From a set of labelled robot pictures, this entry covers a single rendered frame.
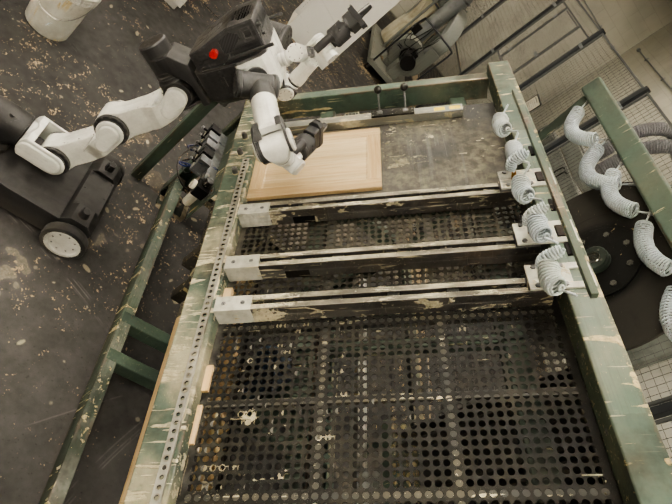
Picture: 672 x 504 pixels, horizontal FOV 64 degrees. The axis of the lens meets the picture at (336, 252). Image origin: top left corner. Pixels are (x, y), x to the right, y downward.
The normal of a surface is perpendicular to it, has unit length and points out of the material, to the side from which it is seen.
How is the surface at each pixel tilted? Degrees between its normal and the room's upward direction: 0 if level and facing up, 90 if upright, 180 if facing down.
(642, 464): 54
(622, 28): 90
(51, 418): 0
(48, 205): 0
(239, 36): 90
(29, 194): 0
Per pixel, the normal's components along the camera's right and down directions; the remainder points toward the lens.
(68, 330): 0.73, -0.47
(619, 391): -0.14, -0.70
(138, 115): -0.04, 0.71
